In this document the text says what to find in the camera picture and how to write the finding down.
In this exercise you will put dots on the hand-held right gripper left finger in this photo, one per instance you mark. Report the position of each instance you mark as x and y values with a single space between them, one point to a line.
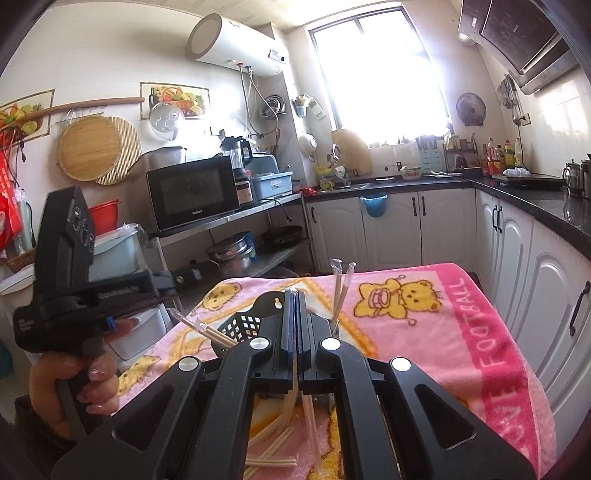
277 341

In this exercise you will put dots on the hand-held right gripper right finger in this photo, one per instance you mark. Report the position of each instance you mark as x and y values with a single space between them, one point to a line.
311 341

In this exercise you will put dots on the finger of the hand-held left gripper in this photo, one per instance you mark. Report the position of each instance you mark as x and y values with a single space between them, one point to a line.
162 282

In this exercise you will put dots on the green lattice utensil holder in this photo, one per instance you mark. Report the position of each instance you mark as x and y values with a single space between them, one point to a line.
268 308

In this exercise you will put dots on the bamboo chopstick pair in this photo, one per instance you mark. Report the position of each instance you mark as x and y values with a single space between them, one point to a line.
293 374

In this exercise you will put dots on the bunch of chopsticks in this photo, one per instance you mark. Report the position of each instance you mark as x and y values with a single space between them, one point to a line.
272 460

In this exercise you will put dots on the person's left forearm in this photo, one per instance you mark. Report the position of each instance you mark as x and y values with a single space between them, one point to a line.
27 443

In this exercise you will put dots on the hanging kitchen utensils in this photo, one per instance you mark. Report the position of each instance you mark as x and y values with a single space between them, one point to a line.
510 92

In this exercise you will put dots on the person's left hand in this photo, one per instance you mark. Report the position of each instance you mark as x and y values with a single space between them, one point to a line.
46 374

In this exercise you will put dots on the pale teal drawer unit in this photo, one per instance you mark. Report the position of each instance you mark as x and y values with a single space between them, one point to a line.
115 258

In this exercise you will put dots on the woven basket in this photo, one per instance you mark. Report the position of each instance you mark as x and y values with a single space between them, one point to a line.
21 262

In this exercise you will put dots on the steel pot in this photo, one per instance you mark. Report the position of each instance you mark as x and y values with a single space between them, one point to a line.
231 258

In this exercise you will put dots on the red plastic basin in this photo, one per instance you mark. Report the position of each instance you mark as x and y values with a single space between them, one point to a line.
105 217

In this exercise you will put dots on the black microwave oven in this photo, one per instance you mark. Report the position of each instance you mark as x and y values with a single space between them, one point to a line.
189 196

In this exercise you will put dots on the steel shelf table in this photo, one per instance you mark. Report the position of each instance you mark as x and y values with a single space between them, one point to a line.
231 220

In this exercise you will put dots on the red plastic bag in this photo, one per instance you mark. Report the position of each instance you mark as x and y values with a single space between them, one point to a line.
7 217

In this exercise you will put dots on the pink printed blanket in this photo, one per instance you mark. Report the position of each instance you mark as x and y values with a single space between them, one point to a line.
415 350

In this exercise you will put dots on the black wok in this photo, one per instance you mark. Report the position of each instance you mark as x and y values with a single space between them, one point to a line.
281 235

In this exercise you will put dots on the black blender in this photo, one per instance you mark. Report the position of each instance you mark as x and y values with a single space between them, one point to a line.
242 191

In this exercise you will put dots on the round bamboo mat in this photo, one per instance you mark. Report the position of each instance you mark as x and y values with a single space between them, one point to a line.
131 152

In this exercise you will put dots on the blue grey dish box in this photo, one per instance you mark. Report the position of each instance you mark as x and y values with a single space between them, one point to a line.
272 184

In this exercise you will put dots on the blue hanging bin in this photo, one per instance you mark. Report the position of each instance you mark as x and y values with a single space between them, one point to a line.
374 206

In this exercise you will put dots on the round bamboo board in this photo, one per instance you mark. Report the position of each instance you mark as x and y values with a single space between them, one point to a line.
90 147

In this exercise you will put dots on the clear round plastic cover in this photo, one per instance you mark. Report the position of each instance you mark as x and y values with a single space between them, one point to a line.
166 121

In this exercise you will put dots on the wooden rolling pin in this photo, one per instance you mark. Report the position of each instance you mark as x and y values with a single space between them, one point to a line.
92 104

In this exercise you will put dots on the beige cutting board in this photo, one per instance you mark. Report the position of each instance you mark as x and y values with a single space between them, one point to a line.
353 152

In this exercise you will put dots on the patterned ceramic bowl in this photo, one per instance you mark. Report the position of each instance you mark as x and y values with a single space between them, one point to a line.
410 174

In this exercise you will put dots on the white hanging colander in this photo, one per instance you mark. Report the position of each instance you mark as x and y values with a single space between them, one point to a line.
307 145

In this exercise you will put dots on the white base cabinets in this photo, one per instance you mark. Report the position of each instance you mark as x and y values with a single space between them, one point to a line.
508 258

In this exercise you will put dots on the teal knife block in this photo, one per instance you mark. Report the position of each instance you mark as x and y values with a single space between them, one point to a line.
429 159

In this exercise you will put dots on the black spice rack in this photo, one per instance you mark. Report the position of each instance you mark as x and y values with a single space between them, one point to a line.
461 161

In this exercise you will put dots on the white water heater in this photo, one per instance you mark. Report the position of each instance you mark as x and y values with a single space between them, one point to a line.
231 44

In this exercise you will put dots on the row of condiment bottles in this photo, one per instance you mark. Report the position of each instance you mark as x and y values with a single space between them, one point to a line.
501 159

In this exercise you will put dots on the dark kitchen countertop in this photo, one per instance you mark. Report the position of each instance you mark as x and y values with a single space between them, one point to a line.
545 203

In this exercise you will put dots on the kitchen window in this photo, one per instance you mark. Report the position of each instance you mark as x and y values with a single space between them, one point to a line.
378 78

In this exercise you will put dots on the black cooktop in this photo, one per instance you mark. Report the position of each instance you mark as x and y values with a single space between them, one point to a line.
531 181

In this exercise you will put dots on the black range hood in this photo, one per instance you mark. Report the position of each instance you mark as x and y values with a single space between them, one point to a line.
521 37

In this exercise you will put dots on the fruit picture wall tile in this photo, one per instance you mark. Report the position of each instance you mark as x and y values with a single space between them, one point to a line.
184 97
18 113

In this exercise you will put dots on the teal wall holder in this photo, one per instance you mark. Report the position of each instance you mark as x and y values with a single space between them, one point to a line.
301 110

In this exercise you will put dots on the wall socket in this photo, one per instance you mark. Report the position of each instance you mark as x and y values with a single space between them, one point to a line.
523 120

